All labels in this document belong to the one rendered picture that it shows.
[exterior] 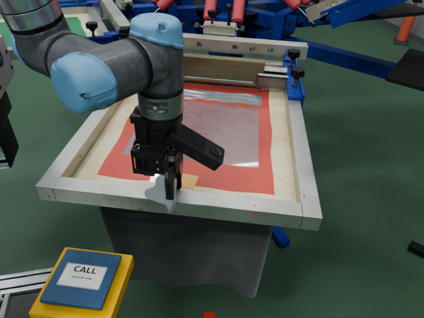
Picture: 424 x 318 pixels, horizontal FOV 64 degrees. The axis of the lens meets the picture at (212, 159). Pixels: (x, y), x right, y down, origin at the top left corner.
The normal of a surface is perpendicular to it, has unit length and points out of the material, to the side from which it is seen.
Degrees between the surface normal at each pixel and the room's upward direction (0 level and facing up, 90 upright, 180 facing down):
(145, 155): 90
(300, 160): 0
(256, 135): 0
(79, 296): 0
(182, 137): 31
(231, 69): 90
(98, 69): 47
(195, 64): 90
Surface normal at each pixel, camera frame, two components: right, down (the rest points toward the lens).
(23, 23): 0.11, 0.73
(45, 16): 0.72, 0.47
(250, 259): -0.33, 0.59
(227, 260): -0.10, 0.68
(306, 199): 0.04, -0.79
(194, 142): 0.54, -0.60
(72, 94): -0.65, 0.45
